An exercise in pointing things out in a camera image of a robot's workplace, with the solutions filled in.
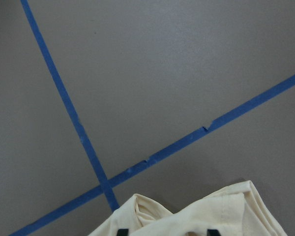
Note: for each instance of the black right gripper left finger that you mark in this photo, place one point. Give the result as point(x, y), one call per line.
point(123, 232)

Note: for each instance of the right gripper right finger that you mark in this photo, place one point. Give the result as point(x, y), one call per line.
point(213, 232)

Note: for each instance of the beige long-sleeve graphic shirt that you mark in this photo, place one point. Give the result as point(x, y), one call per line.
point(234, 210)

